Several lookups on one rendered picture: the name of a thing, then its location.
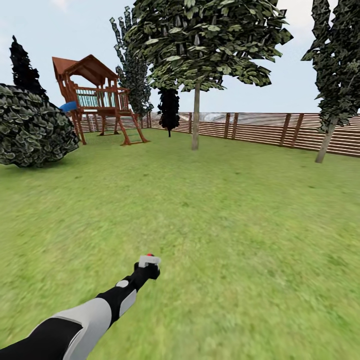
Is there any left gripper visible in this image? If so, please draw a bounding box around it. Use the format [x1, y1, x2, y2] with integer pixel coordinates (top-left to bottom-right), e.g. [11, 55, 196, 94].
[134, 262, 160, 284]

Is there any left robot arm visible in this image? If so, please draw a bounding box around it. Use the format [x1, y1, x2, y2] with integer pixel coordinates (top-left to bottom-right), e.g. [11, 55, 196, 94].
[0, 255, 162, 360]

